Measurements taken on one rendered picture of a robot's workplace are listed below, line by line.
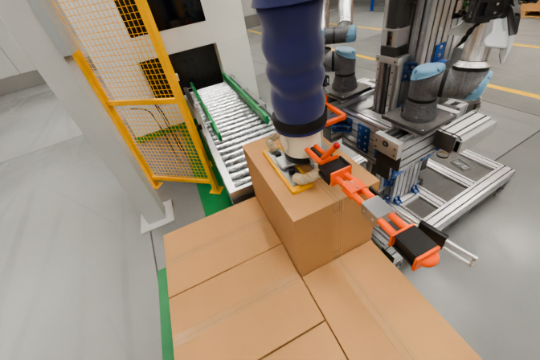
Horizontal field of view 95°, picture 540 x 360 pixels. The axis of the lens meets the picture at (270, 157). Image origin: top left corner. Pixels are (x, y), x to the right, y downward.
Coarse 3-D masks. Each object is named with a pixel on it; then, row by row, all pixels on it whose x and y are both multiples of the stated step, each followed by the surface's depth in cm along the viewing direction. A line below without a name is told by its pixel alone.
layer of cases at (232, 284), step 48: (192, 240) 140; (240, 240) 135; (192, 288) 118; (240, 288) 114; (288, 288) 111; (336, 288) 108; (384, 288) 105; (192, 336) 102; (240, 336) 100; (288, 336) 97; (336, 336) 95; (384, 336) 92; (432, 336) 90
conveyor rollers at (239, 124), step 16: (192, 96) 317; (208, 96) 308; (224, 96) 304; (240, 96) 294; (224, 112) 267; (240, 112) 264; (208, 128) 249; (224, 128) 238; (240, 128) 234; (256, 128) 230; (272, 128) 225; (224, 144) 215; (240, 144) 211; (224, 160) 200; (240, 160) 196; (240, 176) 180
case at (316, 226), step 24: (264, 144) 134; (264, 168) 118; (360, 168) 108; (264, 192) 124; (288, 192) 103; (312, 192) 101; (336, 192) 99; (288, 216) 94; (312, 216) 93; (336, 216) 100; (360, 216) 108; (288, 240) 112; (312, 240) 102; (336, 240) 110; (360, 240) 120; (312, 264) 113
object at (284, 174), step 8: (264, 152) 125; (272, 152) 123; (280, 152) 118; (272, 160) 118; (280, 168) 112; (288, 168) 108; (296, 168) 110; (280, 176) 109; (288, 176) 107; (288, 184) 104; (296, 184) 102; (312, 184) 102; (296, 192) 101
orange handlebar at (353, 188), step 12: (336, 108) 123; (336, 120) 116; (312, 156) 98; (336, 180) 85; (348, 180) 86; (360, 180) 82; (348, 192) 80; (360, 192) 81; (360, 204) 76; (396, 216) 70; (384, 228) 68; (420, 264) 60; (432, 264) 58
